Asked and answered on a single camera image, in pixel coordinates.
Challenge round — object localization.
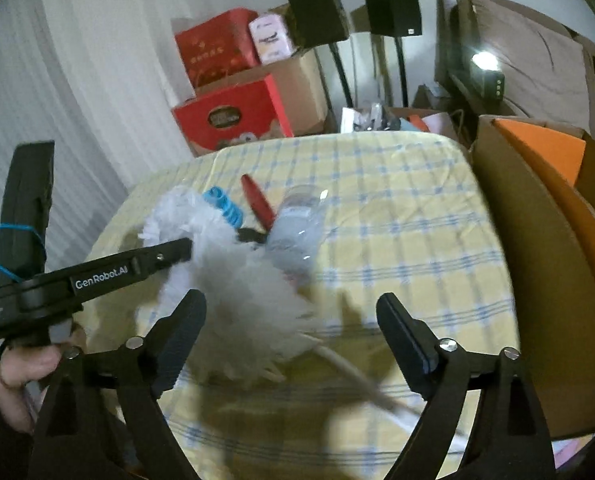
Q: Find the black speaker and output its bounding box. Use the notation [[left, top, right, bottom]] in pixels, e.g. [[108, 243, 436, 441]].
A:
[[284, 0, 351, 48], [361, 0, 422, 38]]

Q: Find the white curtain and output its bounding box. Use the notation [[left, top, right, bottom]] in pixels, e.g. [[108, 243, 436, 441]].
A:
[[0, 0, 190, 361]]

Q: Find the person's left forearm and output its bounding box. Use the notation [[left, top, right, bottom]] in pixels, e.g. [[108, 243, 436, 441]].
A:
[[0, 395, 35, 480]]

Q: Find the pink and white box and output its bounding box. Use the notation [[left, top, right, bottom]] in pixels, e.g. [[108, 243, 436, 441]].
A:
[[248, 15, 296, 65]]

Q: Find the white feather duster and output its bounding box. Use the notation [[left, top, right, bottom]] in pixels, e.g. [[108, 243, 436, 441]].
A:
[[137, 185, 428, 417]]

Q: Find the cardboard box with orange lining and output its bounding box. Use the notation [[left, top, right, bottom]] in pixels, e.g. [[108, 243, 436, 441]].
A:
[[470, 115, 595, 441]]

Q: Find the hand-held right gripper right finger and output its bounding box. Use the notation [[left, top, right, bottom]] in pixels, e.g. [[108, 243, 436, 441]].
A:
[[376, 292, 551, 480]]

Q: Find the red gift box lower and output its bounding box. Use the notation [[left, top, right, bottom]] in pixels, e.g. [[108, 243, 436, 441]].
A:
[[171, 75, 294, 157]]

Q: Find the red-handled tool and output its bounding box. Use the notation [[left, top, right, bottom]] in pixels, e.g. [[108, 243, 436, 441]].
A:
[[240, 174, 279, 234]]

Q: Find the plain brown cardboard box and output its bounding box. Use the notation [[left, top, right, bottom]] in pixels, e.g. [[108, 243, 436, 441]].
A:
[[192, 50, 329, 137]]

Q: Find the black power unit with light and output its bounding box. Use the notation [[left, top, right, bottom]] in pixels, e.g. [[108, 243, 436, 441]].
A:
[[470, 50, 507, 102]]

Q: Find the large brown cushion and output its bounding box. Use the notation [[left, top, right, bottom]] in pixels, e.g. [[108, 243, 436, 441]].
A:
[[470, 0, 594, 134]]

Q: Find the yellow checkered tablecloth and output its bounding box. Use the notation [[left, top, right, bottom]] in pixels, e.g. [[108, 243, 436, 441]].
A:
[[84, 132, 521, 480]]

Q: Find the open box of clutter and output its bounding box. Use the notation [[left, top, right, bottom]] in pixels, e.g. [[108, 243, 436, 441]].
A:
[[340, 101, 467, 137]]

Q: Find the clear plastic bottle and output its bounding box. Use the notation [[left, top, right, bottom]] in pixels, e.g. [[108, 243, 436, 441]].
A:
[[266, 185, 339, 262]]

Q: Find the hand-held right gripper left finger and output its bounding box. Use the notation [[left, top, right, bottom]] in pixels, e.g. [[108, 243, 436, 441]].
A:
[[30, 289, 208, 480]]

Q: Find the black speaker stand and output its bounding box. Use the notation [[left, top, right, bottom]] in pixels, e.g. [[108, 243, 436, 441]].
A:
[[395, 35, 410, 107], [327, 42, 354, 107]]

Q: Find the person's left hand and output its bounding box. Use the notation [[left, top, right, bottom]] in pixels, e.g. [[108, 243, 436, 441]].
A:
[[0, 330, 85, 436]]

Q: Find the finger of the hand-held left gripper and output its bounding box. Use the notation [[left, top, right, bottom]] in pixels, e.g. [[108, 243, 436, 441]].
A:
[[137, 238, 194, 278]]

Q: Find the blue collapsible funnel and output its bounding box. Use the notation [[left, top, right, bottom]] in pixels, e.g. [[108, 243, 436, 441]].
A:
[[202, 186, 244, 229]]

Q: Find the brown sofa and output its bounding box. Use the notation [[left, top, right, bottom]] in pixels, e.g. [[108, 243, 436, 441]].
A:
[[435, 0, 595, 147]]

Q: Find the red gift box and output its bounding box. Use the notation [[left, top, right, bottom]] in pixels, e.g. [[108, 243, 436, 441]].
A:
[[174, 7, 260, 99], [171, 75, 294, 157]]

